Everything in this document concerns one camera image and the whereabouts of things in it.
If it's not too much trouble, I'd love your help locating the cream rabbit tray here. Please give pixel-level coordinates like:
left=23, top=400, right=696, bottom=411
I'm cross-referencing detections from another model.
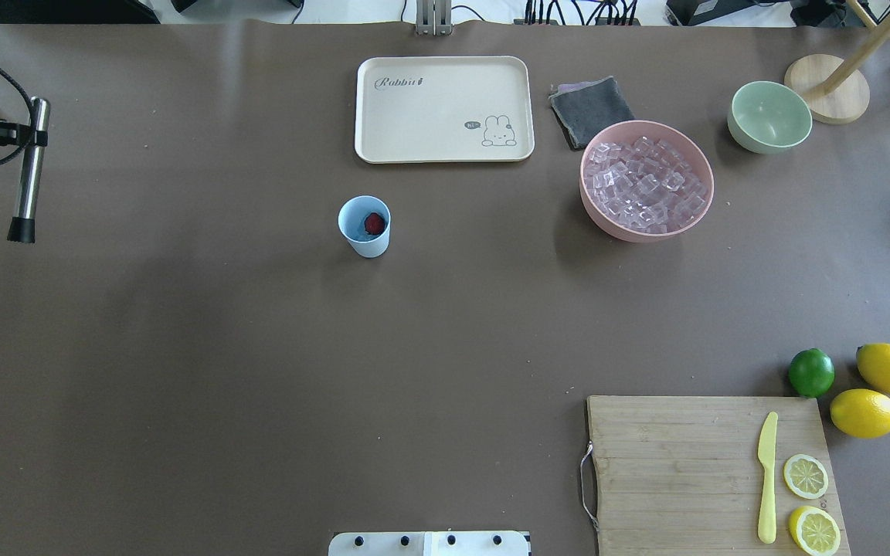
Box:
left=354, top=56, right=535, bottom=163

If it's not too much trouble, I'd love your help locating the pink bowl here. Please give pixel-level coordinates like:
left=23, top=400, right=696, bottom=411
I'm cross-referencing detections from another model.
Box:
left=579, top=120, right=715, bottom=243

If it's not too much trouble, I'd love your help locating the red strawberry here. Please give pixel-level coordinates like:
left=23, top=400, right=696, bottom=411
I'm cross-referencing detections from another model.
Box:
left=363, top=212, right=386, bottom=236

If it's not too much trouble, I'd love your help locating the wooden cutting board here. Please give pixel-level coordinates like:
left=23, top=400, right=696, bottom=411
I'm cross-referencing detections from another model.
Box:
left=586, top=395, right=833, bottom=555

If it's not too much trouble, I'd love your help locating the green lime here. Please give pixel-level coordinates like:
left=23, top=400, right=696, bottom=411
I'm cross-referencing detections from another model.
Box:
left=787, top=347, right=836, bottom=398

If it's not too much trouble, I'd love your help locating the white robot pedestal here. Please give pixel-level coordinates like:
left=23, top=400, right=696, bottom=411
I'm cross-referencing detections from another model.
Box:
left=328, top=529, right=532, bottom=555

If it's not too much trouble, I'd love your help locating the grey folded cloth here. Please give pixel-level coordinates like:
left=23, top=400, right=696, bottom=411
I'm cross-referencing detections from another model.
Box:
left=549, top=75, right=635, bottom=151

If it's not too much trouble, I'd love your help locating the aluminium frame post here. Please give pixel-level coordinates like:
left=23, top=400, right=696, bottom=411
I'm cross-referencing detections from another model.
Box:
left=416, top=0, right=453, bottom=36

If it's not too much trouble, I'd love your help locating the steel muddler black tip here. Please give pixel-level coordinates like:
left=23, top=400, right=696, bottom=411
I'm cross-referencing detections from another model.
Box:
left=7, top=97, right=52, bottom=244

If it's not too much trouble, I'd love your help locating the wooden cup stand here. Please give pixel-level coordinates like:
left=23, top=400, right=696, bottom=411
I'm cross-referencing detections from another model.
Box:
left=784, top=1, right=890, bottom=124

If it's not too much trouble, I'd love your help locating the lemon half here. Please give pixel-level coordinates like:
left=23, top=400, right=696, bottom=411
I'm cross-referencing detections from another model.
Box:
left=788, top=506, right=843, bottom=555

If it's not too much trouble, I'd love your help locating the light blue plastic cup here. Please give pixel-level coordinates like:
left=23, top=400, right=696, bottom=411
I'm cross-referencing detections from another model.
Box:
left=337, top=195, right=392, bottom=258

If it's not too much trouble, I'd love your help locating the light green bowl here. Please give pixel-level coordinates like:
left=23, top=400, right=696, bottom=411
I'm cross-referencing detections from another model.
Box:
left=726, top=81, right=813, bottom=154

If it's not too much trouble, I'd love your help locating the lemon slice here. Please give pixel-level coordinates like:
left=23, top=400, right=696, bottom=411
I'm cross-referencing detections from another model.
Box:
left=782, top=453, right=830, bottom=500

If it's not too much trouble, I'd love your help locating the yellow plastic knife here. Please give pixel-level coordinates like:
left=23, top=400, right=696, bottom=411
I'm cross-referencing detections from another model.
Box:
left=756, top=412, right=780, bottom=544

